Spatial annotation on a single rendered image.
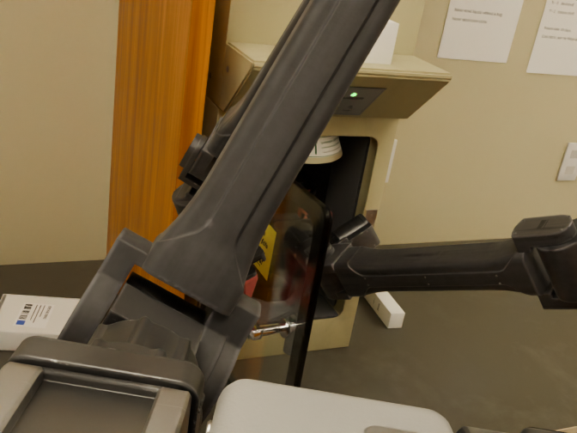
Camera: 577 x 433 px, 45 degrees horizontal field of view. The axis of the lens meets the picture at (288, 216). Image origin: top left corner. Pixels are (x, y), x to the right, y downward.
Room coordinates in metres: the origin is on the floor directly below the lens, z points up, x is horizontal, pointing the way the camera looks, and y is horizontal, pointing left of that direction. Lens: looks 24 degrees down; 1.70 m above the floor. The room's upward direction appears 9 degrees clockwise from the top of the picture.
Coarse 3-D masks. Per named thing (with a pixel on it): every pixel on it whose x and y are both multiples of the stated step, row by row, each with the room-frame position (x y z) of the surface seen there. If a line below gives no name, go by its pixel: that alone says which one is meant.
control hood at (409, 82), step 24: (240, 48) 0.98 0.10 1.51; (264, 48) 1.01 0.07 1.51; (240, 72) 0.94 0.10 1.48; (360, 72) 0.98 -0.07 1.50; (384, 72) 1.00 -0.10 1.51; (408, 72) 1.02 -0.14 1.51; (432, 72) 1.04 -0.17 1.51; (240, 96) 0.96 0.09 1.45; (384, 96) 1.05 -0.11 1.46; (408, 96) 1.06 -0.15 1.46; (432, 96) 1.08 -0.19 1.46
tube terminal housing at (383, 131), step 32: (224, 0) 1.04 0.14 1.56; (256, 0) 1.03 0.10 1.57; (288, 0) 1.05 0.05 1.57; (416, 0) 1.15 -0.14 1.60; (224, 32) 1.02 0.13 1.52; (256, 32) 1.03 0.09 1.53; (416, 32) 1.15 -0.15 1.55; (352, 128) 1.12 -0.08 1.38; (384, 128) 1.14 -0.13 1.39; (384, 160) 1.15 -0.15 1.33; (320, 320) 1.12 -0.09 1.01; (352, 320) 1.15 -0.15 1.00
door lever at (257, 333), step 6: (282, 318) 0.78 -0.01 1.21; (282, 324) 0.78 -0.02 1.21; (252, 330) 0.75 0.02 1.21; (258, 330) 0.75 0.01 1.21; (264, 330) 0.76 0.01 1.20; (270, 330) 0.76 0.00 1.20; (276, 330) 0.77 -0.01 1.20; (282, 330) 0.77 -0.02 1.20; (288, 330) 0.77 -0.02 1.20; (252, 336) 0.75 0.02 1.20; (258, 336) 0.75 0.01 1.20; (282, 336) 0.77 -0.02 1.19
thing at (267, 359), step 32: (288, 192) 0.82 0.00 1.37; (288, 224) 0.81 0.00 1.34; (320, 224) 0.75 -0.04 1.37; (288, 256) 0.80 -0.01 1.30; (320, 256) 0.74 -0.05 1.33; (256, 288) 0.85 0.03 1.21; (288, 288) 0.78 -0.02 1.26; (288, 320) 0.77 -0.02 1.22; (256, 352) 0.83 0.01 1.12; (288, 352) 0.76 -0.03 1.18; (288, 384) 0.75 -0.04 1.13
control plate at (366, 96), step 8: (352, 88) 1.01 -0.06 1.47; (360, 88) 1.01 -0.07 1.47; (368, 88) 1.02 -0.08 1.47; (376, 88) 1.02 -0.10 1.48; (384, 88) 1.03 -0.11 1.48; (344, 96) 1.02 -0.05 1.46; (352, 96) 1.03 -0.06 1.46; (360, 96) 1.03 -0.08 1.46; (368, 96) 1.04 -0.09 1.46; (376, 96) 1.04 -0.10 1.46; (344, 104) 1.04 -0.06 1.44; (352, 104) 1.05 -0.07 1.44; (360, 104) 1.05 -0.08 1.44; (368, 104) 1.06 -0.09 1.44; (336, 112) 1.06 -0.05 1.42; (344, 112) 1.06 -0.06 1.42; (352, 112) 1.07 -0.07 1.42; (360, 112) 1.07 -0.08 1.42
